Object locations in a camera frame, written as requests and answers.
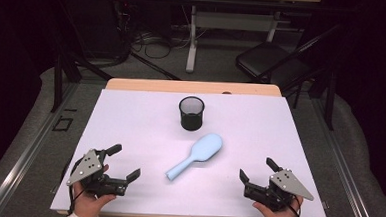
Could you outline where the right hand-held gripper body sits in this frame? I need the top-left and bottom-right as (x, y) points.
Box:
(242, 166), (317, 215)

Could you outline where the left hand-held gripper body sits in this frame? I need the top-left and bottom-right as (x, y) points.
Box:
(65, 147), (130, 200)

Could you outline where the light blue hairbrush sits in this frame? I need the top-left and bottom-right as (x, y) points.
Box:
(164, 130), (225, 184)

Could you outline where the black mesh cup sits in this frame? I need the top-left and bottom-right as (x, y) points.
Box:
(177, 95), (207, 133)

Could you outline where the person's left hand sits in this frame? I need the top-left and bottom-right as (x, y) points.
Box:
(70, 161), (119, 217)

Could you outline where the white table board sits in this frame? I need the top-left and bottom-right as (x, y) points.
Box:
(49, 84), (334, 217)

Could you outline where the black metal stand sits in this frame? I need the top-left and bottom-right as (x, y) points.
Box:
(48, 49), (116, 116)
(308, 69), (338, 132)

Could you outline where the black folding chair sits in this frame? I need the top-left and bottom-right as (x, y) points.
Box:
(232, 18), (343, 112)

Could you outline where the white-framed wooden desk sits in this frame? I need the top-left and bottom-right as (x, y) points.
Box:
(166, 0), (323, 81)

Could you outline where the left hand-held gripper cable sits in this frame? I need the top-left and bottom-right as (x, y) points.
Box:
(66, 157), (90, 217)

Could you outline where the metal floor rail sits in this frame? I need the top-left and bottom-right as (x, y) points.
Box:
(303, 98), (386, 217)
(0, 77), (80, 217)

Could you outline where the black floor cable loop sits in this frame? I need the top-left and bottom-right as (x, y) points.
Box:
(144, 39), (172, 60)

